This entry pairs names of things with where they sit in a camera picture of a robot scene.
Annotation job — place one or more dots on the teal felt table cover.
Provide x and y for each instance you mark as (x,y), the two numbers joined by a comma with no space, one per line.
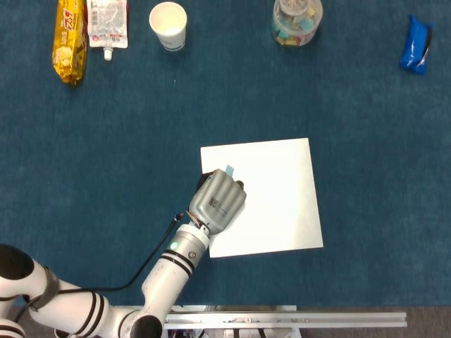
(105,141)

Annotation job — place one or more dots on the light blue paper strip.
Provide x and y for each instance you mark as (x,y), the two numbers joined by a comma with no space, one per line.
(230,170)

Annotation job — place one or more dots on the gold snack packet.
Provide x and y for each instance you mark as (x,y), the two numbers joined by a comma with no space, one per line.
(68,45)

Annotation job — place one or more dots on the small clear round container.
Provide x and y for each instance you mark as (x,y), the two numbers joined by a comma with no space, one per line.
(296,5)

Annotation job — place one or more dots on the white square board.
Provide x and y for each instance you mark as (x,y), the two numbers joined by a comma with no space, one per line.
(282,197)

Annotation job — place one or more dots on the white equipment frame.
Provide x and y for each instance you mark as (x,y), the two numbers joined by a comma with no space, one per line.
(232,332)

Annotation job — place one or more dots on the aluminium profile rail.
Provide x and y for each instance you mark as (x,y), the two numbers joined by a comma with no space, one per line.
(317,318)

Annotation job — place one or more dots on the clear plastic candy jar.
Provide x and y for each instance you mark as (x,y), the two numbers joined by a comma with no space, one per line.
(299,33)

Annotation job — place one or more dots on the white spouted drink pouch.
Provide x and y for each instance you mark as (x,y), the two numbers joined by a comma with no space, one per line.
(107,24)

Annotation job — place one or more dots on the white paper cup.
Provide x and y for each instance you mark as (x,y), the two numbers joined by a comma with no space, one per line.
(167,21)

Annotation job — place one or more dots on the blue snack packet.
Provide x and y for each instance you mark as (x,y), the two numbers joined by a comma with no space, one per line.
(412,42)

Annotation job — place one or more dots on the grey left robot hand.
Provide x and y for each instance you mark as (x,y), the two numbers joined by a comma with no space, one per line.
(215,200)

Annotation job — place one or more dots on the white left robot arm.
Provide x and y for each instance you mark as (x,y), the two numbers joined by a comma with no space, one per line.
(169,274)

